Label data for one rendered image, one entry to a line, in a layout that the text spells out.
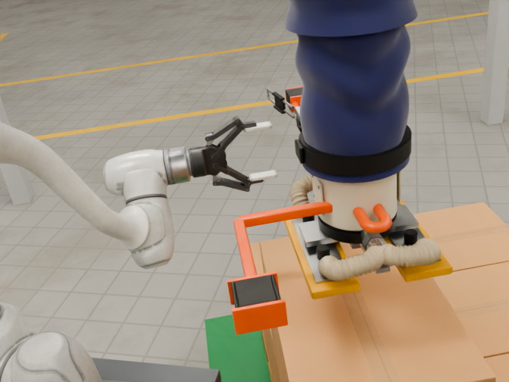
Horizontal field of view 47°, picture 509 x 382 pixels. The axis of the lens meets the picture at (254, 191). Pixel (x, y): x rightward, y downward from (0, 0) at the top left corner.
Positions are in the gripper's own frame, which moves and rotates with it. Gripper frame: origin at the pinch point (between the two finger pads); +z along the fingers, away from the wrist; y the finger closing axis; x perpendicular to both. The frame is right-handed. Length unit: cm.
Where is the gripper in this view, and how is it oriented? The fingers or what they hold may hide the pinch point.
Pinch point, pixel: (269, 150)
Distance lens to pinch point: 146.7
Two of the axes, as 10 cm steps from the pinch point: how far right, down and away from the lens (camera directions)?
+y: 1.1, 8.7, 4.8
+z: 9.8, -1.7, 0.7
